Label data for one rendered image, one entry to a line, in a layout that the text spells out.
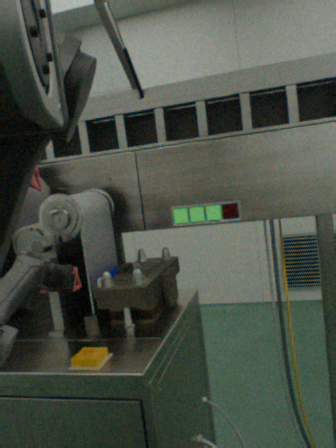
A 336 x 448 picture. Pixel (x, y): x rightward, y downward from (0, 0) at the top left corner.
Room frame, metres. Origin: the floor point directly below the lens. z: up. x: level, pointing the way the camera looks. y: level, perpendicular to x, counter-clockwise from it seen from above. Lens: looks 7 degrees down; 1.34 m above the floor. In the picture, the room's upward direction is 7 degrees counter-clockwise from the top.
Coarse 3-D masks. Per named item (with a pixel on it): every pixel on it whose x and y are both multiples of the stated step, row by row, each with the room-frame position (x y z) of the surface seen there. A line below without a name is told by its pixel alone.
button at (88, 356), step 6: (84, 348) 1.03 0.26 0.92; (90, 348) 1.02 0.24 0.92; (96, 348) 1.02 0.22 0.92; (102, 348) 1.01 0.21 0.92; (78, 354) 0.99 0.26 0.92; (84, 354) 0.99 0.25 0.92; (90, 354) 0.98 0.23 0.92; (96, 354) 0.98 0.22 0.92; (102, 354) 0.98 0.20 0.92; (108, 354) 1.02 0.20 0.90; (72, 360) 0.97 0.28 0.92; (78, 360) 0.96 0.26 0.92; (84, 360) 0.96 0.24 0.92; (90, 360) 0.96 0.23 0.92; (96, 360) 0.95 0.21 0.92; (102, 360) 0.98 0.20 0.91; (72, 366) 0.97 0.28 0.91; (78, 366) 0.97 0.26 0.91; (84, 366) 0.96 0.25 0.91; (90, 366) 0.96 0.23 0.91; (96, 366) 0.95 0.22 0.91
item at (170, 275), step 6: (168, 270) 1.37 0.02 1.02; (174, 270) 1.39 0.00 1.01; (162, 276) 1.31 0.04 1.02; (168, 276) 1.32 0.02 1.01; (174, 276) 1.38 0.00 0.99; (162, 282) 1.31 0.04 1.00; (168, 282) 1.31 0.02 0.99; (174, 282) 1.37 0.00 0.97; (168, 288) 1.31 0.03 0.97; (174, 288) 1.37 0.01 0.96; (168, 294) 1.31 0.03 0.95; (174, 294) 1.36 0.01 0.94; (168, 300) 1.31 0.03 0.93; (174, 300) 1.35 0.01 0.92; (168, 306) 1.31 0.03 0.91
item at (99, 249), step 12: (96, 228) 1.35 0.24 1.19; (108, 228) 1.44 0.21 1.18; (84, 240) 1.26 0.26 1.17; (96, 240) 1.34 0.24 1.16; (108, 240) 1.43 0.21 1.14; (84, 252) 1.25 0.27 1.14; (96, 252) 1.33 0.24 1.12; (108, 252) 1.41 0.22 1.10; (96, 264) 1.31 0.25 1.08; (108, 264) 1.40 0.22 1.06; (96, 276) 1.30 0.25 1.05
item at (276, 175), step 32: (320, 128) 1.36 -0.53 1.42; (96, 160) 1.58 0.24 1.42; (128, 160) 1.54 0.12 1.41; (160, 160) 1.51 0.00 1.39; (192, 160) 1.48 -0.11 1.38; (224, 160) 1.45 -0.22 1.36; (256, 160) 1.42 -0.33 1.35; (288, 160) 1.39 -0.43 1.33; (320, 160) 1.36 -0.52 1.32; (64, 192) 1.62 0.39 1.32; (128, 192) 1.55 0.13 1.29; (160, 192) 1.51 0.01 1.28; (192, 192) 1.48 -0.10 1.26; (224, 192) 1.45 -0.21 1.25; (256, 192) 1.42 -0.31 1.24; (288, 192) 1.39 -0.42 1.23; (320, 192) 1.36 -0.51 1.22; (128, 224) 1.55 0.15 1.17; (160, 224) 1.52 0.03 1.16
